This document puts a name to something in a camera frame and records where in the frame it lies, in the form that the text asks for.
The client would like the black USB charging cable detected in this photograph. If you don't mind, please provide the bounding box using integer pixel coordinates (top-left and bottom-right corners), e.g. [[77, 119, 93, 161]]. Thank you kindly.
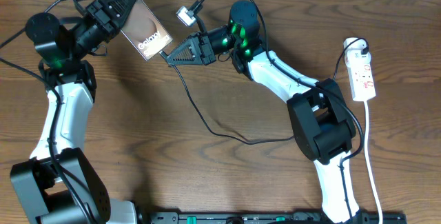
[[158, 38, 370, 146]]

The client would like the Samsung Galaxy smartphone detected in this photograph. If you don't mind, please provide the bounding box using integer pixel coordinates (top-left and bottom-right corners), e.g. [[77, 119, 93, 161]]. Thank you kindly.
[[121, 0, 173, 61]]

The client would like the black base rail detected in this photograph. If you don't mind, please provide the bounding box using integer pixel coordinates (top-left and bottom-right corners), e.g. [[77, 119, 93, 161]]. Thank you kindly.
[[149, 212, 407, 224]]

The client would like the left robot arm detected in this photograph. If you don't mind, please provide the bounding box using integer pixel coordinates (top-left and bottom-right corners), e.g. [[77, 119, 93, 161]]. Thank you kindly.
[[10, 0, 139, 223]]

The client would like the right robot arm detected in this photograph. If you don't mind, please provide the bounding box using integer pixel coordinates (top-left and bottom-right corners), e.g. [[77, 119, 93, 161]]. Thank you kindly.
[[164, 0, 364, 223]]

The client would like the white power strip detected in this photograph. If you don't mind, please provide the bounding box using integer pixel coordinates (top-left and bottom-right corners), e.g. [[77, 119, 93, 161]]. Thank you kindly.
[[342, 37, 377, 103]]

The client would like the white USB charger plug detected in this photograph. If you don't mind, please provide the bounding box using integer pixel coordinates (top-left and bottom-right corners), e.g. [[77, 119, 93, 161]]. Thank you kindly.
[[344, 39, 371, 68]]

